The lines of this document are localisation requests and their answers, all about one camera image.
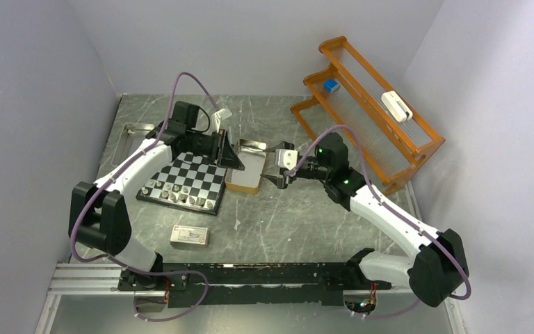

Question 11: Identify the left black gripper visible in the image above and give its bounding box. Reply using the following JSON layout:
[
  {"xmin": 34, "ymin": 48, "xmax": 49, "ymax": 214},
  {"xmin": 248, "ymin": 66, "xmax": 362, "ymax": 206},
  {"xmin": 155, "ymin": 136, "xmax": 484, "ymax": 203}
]
[{"xmin": 186, "ymin": 128, "xmax": 245, "ymax": 171}]

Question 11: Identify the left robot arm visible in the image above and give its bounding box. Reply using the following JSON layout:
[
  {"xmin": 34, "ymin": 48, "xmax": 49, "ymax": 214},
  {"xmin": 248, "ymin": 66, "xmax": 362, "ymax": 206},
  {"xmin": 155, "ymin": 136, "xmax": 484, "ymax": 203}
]
[{"xmin": 69, "ymin": 101, "xmax": 245, "ymax": 289}]

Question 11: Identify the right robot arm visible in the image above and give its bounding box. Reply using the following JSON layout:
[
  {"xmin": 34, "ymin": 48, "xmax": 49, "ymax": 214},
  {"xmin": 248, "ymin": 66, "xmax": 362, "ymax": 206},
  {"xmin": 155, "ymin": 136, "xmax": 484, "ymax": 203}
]
[{"xmin": 263, "ymin": 132, "xmax": 471, "ymax": 307}]

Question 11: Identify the black white chess board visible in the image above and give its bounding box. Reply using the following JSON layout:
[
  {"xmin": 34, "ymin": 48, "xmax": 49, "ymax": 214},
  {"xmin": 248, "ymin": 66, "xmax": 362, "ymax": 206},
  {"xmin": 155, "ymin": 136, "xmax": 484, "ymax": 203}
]
[{"xmin": 136, "ymin": 153, "xmax": 227, "ymax": 216}]

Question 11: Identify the blue small block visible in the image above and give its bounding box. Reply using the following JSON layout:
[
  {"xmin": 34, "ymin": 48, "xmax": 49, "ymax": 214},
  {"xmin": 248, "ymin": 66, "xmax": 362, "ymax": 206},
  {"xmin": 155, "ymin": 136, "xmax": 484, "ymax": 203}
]
[{"xmin": 323, "ymin": 79, "xmax": 340, "ymax": 93}]

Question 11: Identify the small printed card box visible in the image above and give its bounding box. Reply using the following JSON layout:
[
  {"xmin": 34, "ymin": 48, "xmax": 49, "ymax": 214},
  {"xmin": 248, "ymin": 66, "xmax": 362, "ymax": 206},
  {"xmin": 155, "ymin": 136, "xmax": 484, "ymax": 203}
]
[{"xmin": 170, "ymin": 225, "xmax": 210, "ymax": 246}]

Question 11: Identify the orange wooden rack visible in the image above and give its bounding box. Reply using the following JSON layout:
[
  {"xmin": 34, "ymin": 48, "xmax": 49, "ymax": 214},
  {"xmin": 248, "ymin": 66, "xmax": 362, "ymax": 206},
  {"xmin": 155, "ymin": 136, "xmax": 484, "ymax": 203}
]
[{"xmin": 291, "ymin": 36, "xmax": 445, "ymax": 195}]

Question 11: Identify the white plastic device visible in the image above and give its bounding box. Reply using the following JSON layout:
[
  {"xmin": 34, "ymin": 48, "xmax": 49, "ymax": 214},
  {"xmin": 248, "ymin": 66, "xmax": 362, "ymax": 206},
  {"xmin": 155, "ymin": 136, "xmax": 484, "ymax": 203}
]
[{"xmin": 381, "ymin": 90, "xmax": 413, "ymax": 122}]

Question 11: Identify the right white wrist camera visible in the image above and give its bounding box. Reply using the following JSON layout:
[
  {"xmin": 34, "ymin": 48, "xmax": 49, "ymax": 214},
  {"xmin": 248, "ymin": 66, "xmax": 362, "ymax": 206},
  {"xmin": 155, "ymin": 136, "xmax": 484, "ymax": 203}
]
[{"xmin": 275, "ymin": 148, "xmax": 298, "ymax": 170}]

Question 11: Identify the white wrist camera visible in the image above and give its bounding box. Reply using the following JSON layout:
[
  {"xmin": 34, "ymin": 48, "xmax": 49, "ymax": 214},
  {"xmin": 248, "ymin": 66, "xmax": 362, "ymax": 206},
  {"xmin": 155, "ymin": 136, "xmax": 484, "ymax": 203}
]
[
  {"xmin": 275, "ymin": 148, "xmax": 298, "ymax": 170},
  {"xmin": 209, "ymin": 108, "xmax": 232, "ymax": 133}
]

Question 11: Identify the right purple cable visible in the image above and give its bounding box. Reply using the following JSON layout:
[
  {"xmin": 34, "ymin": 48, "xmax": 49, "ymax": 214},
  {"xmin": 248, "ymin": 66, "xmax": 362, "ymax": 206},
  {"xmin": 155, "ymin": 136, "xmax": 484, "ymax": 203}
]
[{"xmin": 283, "ymin": 124, "xmax": 472, "ymax": 320}]

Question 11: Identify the purple cable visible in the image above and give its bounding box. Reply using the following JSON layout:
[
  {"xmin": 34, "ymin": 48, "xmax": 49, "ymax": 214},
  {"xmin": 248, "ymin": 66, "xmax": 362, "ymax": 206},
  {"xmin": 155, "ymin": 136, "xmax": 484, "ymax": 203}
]
[
  {"xmin": 283, "ymin": 124, "xmax": 472, "ymax": 320},
  {"xmin": 70, "ymin": 72, "xmax": 222, "ymax": 323}
]

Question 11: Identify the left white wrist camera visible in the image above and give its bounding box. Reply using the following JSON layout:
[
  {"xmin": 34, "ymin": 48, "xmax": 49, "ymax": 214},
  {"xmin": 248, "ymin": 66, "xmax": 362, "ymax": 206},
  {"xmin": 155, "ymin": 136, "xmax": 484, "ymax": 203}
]
[{"xmin": 209, "ymin": 108, "xmax": 232, "ymax": 133}]

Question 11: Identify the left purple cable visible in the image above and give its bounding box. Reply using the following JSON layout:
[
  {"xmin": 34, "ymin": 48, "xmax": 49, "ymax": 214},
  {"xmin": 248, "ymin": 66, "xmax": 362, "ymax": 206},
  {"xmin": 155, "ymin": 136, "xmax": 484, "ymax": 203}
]
[{"xmin": 70, "ymin": 72, "xmax": 222, "ymax": 323}]

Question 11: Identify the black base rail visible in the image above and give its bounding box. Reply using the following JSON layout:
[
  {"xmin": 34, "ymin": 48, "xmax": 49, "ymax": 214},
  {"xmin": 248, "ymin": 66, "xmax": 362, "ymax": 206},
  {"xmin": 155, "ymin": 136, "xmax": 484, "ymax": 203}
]
[{"xmin": 117, "ymin": 262, "xmax": 391, "ymax": 308}]

